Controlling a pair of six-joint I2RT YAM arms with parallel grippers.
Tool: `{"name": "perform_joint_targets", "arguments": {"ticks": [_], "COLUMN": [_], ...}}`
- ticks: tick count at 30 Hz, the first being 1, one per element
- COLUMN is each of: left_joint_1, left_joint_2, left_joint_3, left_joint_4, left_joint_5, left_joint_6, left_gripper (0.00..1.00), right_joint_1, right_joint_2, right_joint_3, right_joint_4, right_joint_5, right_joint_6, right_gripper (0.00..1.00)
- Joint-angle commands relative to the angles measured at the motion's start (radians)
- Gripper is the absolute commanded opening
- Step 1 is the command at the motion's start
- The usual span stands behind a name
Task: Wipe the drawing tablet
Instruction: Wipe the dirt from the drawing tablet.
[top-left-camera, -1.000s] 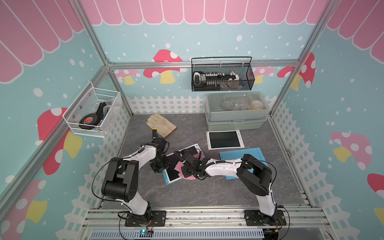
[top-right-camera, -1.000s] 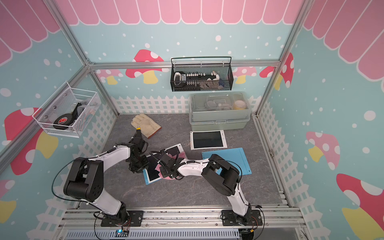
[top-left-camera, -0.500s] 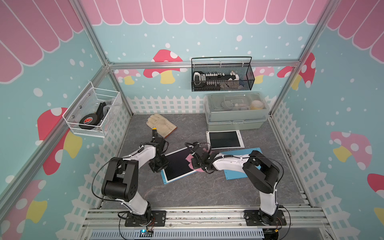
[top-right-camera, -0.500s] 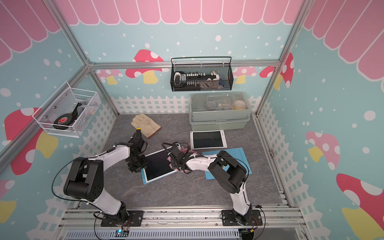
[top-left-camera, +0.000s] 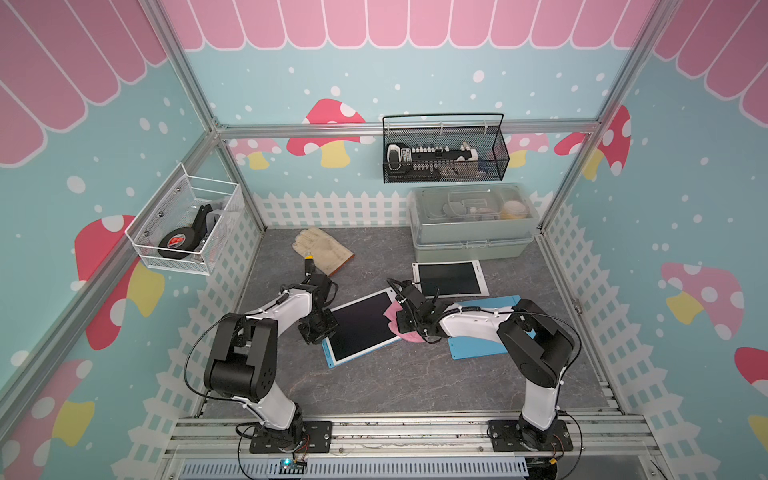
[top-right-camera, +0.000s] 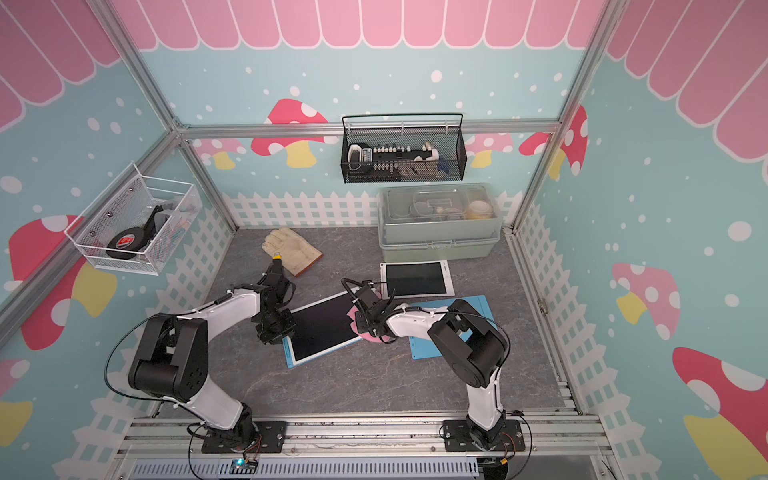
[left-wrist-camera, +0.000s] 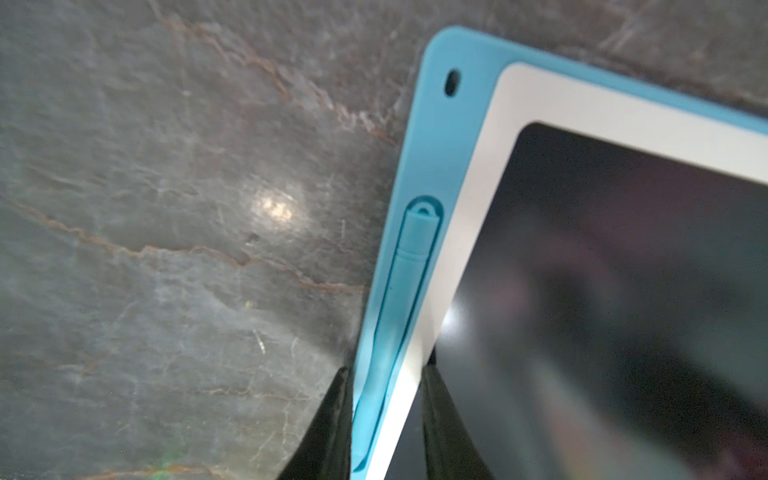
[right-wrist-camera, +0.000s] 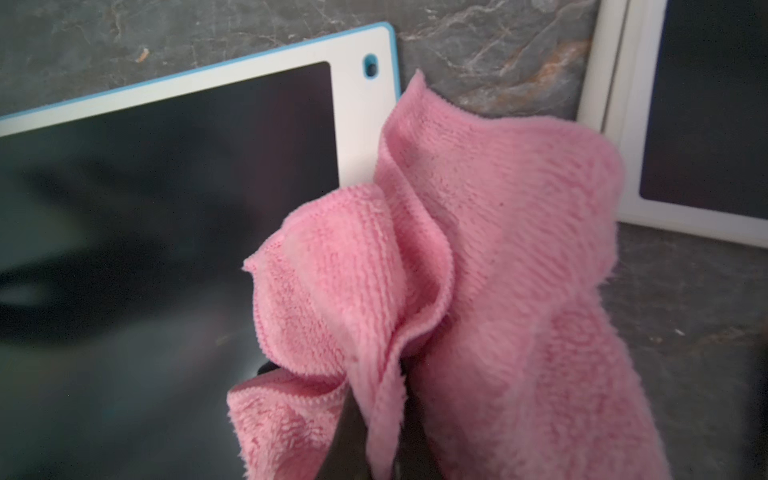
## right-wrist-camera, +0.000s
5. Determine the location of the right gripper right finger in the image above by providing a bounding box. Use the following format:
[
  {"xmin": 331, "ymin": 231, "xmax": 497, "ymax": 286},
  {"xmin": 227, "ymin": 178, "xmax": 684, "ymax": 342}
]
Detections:
[{"xmin": 392, "ymin": 361, "xmax": 443, "ymax": 480}]

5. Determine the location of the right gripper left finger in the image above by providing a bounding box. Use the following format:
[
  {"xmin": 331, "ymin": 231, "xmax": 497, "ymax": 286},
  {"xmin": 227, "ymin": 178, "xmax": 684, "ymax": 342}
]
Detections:
[{"xmin": 315, "ymin": 388, "xmax": 372, "ymax": 480}]

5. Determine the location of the pink cleaning cloth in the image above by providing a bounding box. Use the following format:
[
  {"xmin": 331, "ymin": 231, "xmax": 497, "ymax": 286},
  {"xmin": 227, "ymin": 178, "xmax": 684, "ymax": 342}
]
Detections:
[{"xmin": 227, "ymin": 74, "xmax": 670, "ymax": 479}]

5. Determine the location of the blue drawing tablet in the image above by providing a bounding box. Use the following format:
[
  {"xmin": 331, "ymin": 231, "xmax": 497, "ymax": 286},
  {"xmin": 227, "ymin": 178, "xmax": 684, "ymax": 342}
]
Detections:
[{"xmin": 1, "ymin": 22, "xmax": 401, "ymax": 479}]

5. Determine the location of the white drawing tablet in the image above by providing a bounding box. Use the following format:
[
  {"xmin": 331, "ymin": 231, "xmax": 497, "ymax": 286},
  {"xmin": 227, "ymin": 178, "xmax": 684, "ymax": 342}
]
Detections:
[{"xmin": 577, "ymin": 1, "xmax": 767, "ymax": 248}]

